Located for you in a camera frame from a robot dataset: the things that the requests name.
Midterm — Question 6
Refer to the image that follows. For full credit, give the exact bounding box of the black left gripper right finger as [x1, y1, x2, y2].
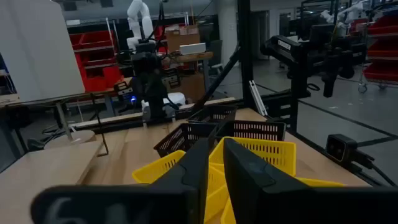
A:
[223, 138, 398, 224]

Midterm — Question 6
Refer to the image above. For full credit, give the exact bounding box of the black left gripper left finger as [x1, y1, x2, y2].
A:
[30, 138, 210, 224]

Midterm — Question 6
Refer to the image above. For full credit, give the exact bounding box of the yellow slotted plastic basket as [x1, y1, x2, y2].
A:
[208, 136, 345, 224]
[132, 149, 229, 224]

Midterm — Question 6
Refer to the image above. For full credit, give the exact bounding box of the black slotted plastic basket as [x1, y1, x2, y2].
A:
[186, 105, 239, 124]
[154, 123, 218, 158]
[214, 120, 287, 142]

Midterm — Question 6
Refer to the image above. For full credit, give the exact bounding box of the brown cardboard box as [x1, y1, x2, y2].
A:
[165, 25, 201, 53]

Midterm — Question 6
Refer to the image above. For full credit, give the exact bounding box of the wooden background desk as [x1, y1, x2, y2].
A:
[161, 51, 215, 101]

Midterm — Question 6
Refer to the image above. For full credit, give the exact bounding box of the white rectangular box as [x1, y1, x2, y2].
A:
[179, 42, 207, 56]

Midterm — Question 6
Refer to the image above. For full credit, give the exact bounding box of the red bin storage rack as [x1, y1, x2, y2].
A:
[68, 30, 124, 93]

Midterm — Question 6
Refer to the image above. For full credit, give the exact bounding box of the black office chair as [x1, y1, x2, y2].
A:
[207, 39, 224, 77]

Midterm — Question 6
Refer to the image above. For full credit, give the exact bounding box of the white shade table lamp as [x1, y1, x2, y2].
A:
[0, 0, 98, 151]

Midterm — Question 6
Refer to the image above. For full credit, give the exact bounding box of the red bin wheeled cart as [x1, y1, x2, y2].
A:
[357, 14, 398, 94]

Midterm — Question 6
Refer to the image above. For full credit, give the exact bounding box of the silver aluminium bracket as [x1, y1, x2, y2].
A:
[248, 80, 269, 118]

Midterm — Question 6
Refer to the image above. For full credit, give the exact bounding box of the black table-level camera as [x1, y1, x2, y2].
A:
[325, 133, 376, 167]

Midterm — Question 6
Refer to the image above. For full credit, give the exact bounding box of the black rig frame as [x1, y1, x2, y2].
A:
[191, 0, 299, 133]

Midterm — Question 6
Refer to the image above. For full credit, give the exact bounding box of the black camera cable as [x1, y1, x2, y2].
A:
[354, 152, 398, 188]

